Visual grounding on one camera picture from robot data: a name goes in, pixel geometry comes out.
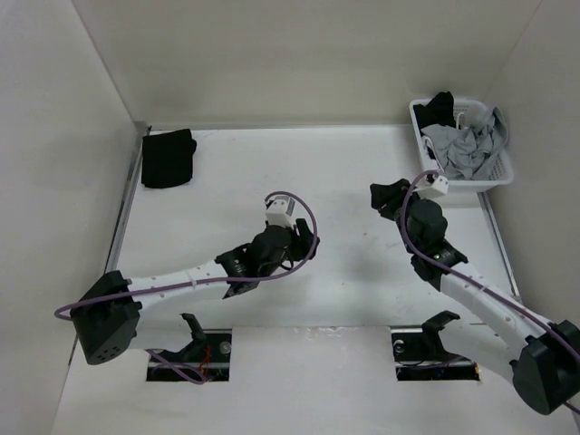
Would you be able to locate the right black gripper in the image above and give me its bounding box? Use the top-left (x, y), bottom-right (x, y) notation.
top-left (370, 179), bottom-right (429, 254)

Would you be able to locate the grey tank top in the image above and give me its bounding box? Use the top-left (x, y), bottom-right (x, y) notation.
top-left (421, 107), bottom-right (508, 181)

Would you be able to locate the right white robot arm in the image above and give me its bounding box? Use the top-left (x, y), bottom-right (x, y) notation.
top-left (370, 170), bottom-right (579, 415)

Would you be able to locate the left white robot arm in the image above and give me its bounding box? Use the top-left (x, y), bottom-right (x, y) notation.
top-left (67, 218), bottom-right (320, 365)

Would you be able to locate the white tank top in basket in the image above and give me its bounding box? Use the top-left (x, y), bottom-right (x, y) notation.
top-left (421, 112), bottom-right (467, 171)

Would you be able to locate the black tank top in basket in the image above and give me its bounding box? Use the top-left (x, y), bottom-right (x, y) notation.
top-left (410, 92), bottom-right (459, 169)

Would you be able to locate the folded black tank top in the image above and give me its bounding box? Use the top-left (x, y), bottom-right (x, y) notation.
top-left (141, 129), bottom-right (198, 189)

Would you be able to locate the white plastic basket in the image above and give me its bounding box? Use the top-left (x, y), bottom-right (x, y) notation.
top-left (409, 98), bottom-right (514, 194)

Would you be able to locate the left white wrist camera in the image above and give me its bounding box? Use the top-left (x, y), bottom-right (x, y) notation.
top-left (266, 195), bottom-right (295, 228)

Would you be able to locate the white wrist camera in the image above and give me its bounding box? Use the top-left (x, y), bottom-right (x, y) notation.
top-left (266, 195), bottom-right (295, 228)
top-left (416, 174), bottom-right (449, 199)

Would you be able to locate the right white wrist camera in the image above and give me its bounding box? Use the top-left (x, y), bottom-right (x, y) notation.
top-left (416, 174), bottom-right (449, 199)

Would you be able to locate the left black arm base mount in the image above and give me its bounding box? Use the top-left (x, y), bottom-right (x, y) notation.
top-left (146, 314), bottom-right (233, 385)

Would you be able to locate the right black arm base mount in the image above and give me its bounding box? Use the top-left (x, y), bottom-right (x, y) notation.
top-left (391, 311), bottom-right (480, 382)

